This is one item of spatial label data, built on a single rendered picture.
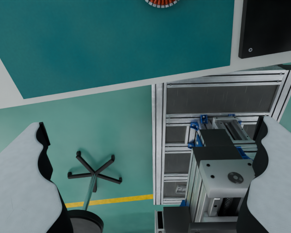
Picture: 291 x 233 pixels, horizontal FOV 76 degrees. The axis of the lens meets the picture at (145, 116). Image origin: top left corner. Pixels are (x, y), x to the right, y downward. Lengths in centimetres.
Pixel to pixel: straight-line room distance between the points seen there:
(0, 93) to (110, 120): 97
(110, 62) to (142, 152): 128
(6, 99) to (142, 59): 43
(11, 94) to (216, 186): 62
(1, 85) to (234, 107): 120
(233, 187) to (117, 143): 130
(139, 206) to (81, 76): 198
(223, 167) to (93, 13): 49
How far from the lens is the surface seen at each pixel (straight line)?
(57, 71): 59
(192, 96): 120
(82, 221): 153
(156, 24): 51
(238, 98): 131
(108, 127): 157
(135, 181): 202
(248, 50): 56
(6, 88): 69
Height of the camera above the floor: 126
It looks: 58 degrees down
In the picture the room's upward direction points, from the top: 180 degrees clockwise
